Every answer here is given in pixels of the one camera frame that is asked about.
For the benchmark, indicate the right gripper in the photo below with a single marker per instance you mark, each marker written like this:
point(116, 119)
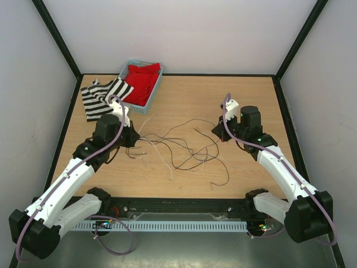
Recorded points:
point(220, 130)

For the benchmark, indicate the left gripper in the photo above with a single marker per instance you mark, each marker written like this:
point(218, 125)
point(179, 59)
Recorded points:
point(133, 135)

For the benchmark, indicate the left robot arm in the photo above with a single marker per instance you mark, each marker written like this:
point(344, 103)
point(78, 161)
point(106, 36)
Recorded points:
point(39, 228)

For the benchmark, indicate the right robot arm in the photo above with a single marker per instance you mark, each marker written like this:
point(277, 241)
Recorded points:
point(306, 213)

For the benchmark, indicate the black white striped cloth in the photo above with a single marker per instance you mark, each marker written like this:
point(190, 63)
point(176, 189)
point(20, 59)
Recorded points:
point(96, 97)

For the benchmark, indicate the red cloth in basket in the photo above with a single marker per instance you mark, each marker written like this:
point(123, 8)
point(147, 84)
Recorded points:
point(142, 79)

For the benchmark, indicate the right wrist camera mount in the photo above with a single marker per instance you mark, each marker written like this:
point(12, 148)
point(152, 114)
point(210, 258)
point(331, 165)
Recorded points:
point(231, 108)

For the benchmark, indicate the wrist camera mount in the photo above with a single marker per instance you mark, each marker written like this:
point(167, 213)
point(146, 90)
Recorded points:
point(231, 108)
point(121, 113)

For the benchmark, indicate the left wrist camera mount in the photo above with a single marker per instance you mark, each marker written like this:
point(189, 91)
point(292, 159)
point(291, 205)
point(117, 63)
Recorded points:
point(121, 113)

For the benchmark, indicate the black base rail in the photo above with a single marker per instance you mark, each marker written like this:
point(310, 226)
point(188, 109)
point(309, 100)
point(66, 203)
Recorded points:
point(232, 208)

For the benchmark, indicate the light blue cable duct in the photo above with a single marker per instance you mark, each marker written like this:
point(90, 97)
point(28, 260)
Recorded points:
point(162, 226)

